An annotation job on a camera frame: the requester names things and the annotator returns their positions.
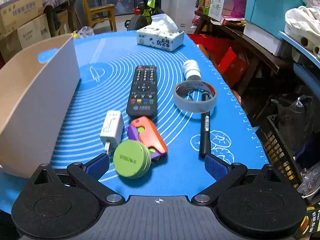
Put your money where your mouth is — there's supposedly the black marker pen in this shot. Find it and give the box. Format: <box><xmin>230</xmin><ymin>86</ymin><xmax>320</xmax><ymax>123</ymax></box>
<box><xmin>198</xmin><ymin>92</ymin><xmax>211</xmax><ymax>158</ymax></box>

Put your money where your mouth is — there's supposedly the green round tin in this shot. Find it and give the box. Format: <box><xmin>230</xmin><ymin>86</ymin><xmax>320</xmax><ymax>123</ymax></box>
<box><xmin>113</xmin><ymin>140</ymin><xmax>151</xmax><ymax>179</ymax></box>

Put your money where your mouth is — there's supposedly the white usb charger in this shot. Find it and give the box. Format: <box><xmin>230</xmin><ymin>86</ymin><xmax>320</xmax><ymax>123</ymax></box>
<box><xmin>100</xmin><ymin>110</ymin><xmax>124</xmax><ymax>155</ymax></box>

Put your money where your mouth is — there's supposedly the orange purple folding toy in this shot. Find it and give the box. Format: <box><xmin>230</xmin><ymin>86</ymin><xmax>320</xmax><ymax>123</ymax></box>
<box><xmin>125</xmin><ymin>116</ymin><xmax>168</xmax><ymax>161</ymax></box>

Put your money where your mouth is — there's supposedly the grey tape roll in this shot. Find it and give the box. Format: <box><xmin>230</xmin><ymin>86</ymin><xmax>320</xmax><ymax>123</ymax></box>
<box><xmin>173</xmin><ymin>80</ymin><xmax>217</xmax><ymax>113</ymax></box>

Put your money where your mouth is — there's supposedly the black remote control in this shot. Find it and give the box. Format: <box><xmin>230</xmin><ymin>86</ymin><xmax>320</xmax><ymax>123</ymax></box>
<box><xmin>126</xmin><ymin>65</ymin><xmax>157</xmax><ymax>118</ymax></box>

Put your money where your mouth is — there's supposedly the white pill bottle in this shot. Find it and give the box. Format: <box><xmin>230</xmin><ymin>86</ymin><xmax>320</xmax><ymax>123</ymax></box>
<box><xmin>183</xmin><ymin>60</ymin><xmax>202</xmax><ymax>81</ymax></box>

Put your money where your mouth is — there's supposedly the black plastic crate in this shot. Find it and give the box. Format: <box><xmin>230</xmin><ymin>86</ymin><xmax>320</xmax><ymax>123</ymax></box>
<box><xmin>257</xmin><ymin>115</ymin><xmax>303</xmax><ymax>189</ymax></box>

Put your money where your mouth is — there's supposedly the blue silicone baking mat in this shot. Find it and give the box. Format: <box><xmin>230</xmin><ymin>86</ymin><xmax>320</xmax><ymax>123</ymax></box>
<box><xmin>0</xmin><ymin>29</ymin><xmax>270</xmax><ymax>215</ymax></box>

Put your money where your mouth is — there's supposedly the beige plastic storage bin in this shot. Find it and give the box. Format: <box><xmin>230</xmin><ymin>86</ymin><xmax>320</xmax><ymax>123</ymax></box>
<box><xmin>1</xmin><ymin>34</ymin><xmax>80</xmax><ymax>178</ymax></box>

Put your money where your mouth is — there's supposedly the red gift bag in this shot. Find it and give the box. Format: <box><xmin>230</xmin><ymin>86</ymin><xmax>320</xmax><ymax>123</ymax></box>
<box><xmin>218</xmin><ymin>47</ymin><xmax>248</xmax><ymax>88</ymax></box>

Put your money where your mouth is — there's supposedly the dark wooden side table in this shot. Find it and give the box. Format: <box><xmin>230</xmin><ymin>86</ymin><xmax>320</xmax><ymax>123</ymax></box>
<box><xmin>195</xmin><ymin>11</ymin><xmax>293</xmax><ymax>78</ymax></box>

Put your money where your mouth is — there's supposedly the white tissue box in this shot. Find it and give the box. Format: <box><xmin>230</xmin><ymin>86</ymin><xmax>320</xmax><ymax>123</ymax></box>
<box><xmin>136</xmin><ymin>14</ymin><xmax>185</xmax><ymax>52</ymax></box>

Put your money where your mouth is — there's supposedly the wooden chair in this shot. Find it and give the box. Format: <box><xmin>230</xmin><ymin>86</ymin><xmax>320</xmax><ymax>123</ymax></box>
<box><xmin>82</xmin><ymin>0</ymin><xmax>117</xmax><ymax>32</ymax></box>

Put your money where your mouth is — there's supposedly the large stacked cardboard box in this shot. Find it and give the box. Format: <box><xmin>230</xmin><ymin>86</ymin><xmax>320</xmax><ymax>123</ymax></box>
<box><xmin>1</xmin><ymin>14</ymin><xmax>51</xmax><ymax>62</ymax></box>

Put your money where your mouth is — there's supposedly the green white carton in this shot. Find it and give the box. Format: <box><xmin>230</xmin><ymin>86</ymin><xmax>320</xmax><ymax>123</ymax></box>
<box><xmin>203</xmin><ymin>0</ymin><xmax>225</xmax><ymax>22</ymax></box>

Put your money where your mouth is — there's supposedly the teal plastic storage bin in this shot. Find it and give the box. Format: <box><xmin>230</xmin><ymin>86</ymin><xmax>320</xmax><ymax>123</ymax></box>
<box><xmin>245</xmin><ymin>0</ymin><xmax>307</xmax><ymax>38</ymax></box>

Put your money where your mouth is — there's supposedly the open top cardboard box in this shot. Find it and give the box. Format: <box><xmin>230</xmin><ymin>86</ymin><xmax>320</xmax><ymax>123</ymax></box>
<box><xmin>1</xmin><ymin>0</ymin><xmax>43</xmax><ymax>39</ymax></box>

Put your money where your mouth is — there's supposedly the white refrigerator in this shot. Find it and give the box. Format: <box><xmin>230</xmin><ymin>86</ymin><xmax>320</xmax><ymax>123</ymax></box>
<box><xmin>161</xmin><ymin>0</ymin><xmax>197</xmax><ymax>34</ymax></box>

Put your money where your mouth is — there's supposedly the green black bicycle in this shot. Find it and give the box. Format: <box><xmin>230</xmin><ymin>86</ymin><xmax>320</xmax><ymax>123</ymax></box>
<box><xmin>124</xmin><ymin>0</ymin><xmax>164</xmax><ymax>30</ymax></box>

